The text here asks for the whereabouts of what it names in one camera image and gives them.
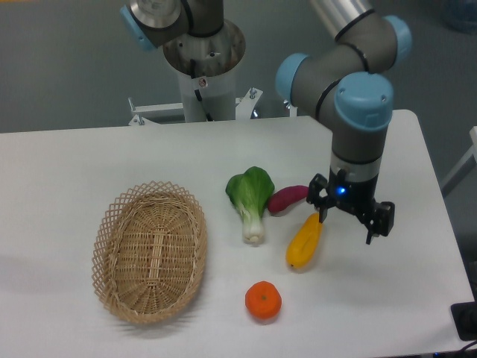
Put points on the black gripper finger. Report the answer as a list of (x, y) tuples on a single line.
[(378, 218), (318, 197)]

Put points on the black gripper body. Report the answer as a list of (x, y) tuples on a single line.
[(355, 198)]

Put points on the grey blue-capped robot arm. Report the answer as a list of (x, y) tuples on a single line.
[(345, 90)]

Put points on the purple sweet potato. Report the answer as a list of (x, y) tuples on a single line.
[(285, 197)]

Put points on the green bok choy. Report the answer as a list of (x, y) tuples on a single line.
[(249, 193)]

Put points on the orange tangerine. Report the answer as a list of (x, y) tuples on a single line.
[(263, 300)]

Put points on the black device at table edge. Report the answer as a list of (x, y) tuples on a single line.
[(464, 316)]

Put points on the woven wicker basket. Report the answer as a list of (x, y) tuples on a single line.
[(150, 253)]

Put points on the white frame at right edge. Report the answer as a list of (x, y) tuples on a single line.
[(461, 169)]

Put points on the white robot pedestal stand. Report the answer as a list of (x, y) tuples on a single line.
[(203, 99)]

